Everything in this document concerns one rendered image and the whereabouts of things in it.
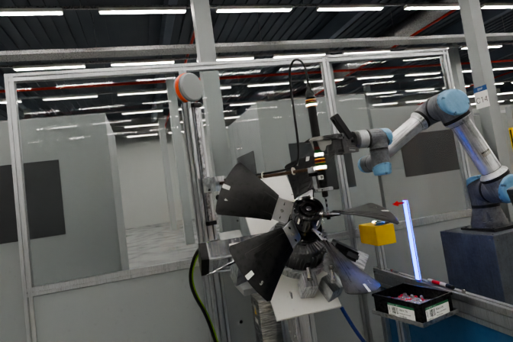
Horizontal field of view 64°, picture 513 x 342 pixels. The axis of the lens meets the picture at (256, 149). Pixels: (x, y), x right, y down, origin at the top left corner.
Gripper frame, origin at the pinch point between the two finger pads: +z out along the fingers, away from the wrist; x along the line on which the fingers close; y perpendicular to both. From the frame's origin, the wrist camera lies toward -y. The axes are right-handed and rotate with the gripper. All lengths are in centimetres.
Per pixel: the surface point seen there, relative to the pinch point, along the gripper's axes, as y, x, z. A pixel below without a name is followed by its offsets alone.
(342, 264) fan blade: 45.9, -18.4, 2.1
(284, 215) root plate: 28.3, 3.0, 13.7
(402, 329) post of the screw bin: 74, -13, -20
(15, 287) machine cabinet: 64, 177, 162
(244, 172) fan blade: 9.7, 10.0, 25.7
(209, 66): -54, 71, 24
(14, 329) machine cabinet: 92, 177, 164
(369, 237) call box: 46, 28, -34
